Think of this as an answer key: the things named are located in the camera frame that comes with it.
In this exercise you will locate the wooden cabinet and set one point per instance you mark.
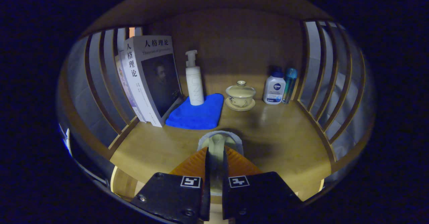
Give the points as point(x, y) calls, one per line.
point(234, 40)

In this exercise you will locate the wooden countertop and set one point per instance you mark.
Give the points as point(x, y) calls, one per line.
point(278, 140)

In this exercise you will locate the blue folded cloth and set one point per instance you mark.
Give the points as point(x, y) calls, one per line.
point(197, 115)

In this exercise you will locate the teal slim bottle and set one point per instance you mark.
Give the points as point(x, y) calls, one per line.
point(290, 83)

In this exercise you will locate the thick white book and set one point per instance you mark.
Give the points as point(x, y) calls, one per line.
point(157, 83)

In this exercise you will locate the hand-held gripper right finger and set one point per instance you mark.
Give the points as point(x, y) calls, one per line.
point(225, 200)

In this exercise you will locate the white pump bottle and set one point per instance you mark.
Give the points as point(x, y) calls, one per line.
point(195, 86)

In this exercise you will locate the white lotion bottle blue cap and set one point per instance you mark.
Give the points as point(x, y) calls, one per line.
point(274, 90)

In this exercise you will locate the beige lidded tea cup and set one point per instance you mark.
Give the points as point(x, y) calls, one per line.
point(240, 95)

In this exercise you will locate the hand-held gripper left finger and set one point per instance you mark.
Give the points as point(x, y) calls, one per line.
point(205, 197)

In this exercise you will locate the thin pale purple book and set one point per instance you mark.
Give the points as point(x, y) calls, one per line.
point(129, 93)

